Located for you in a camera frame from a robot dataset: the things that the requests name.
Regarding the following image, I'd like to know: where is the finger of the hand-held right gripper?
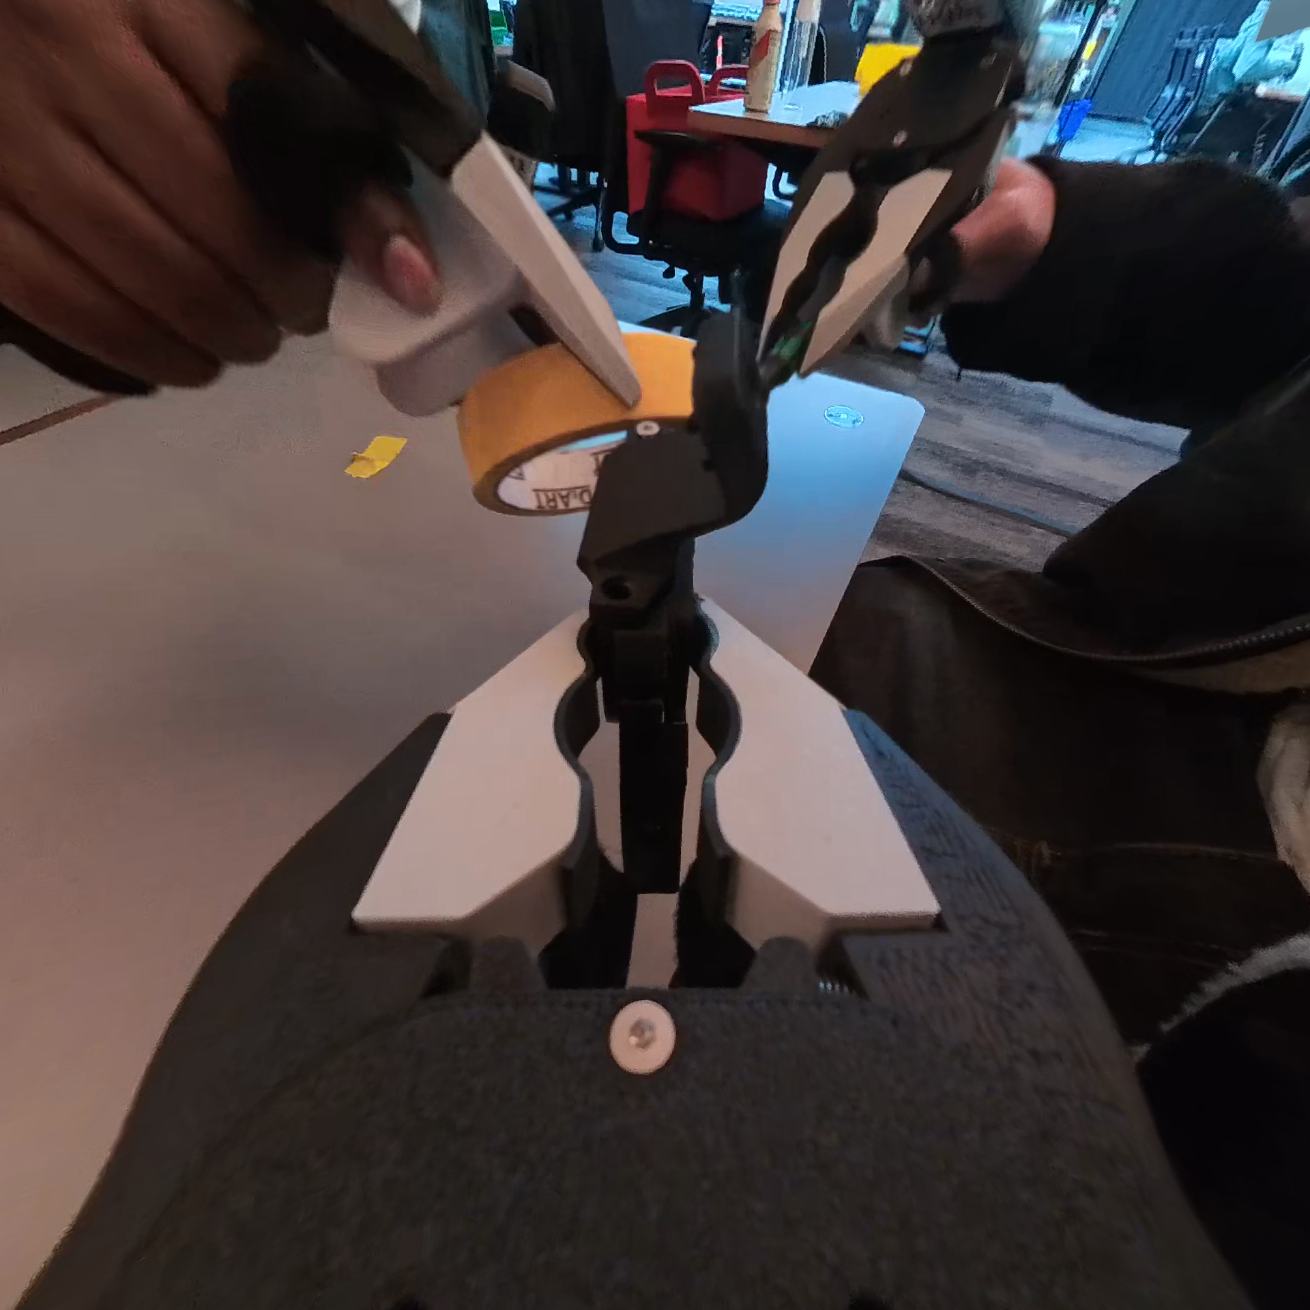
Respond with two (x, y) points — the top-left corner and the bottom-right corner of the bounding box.
(797, 171), (957, 377)
(754, 171), (873, 360)

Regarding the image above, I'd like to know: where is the wooden table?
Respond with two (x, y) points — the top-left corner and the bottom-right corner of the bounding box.
(686, 79), (871, 205)

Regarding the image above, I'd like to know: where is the yellow masking tape roll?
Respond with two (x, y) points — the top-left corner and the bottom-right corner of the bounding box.
(455, 332), (701, 517)

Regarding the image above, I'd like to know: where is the black curved plastic part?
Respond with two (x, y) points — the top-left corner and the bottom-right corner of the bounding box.
(575, 307), (770, 595)

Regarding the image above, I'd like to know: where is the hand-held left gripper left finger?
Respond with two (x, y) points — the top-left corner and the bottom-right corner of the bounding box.
(351, 601), (616, 963)

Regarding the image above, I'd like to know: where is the person's right forearm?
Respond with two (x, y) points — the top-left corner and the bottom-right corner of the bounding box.
(942, 152), (1310, 431)

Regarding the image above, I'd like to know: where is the red bag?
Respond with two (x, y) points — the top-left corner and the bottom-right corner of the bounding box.
(627, 59), (769, 221)

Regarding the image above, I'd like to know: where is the person's right hand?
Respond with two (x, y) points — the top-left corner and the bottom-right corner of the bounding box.
(946, 157), (1057, 302)

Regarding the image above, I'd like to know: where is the black office chair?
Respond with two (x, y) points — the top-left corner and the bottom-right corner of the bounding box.
(1146, 24), (1260, 154)
(603, 127), (789, 338)
(511, 0), (625, 221)

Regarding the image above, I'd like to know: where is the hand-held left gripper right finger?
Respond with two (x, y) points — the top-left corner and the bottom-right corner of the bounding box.
(687, 598), (945, 963)

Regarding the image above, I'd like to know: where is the grey desk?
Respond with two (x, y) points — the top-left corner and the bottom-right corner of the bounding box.
(0, 316), (928, 1310)

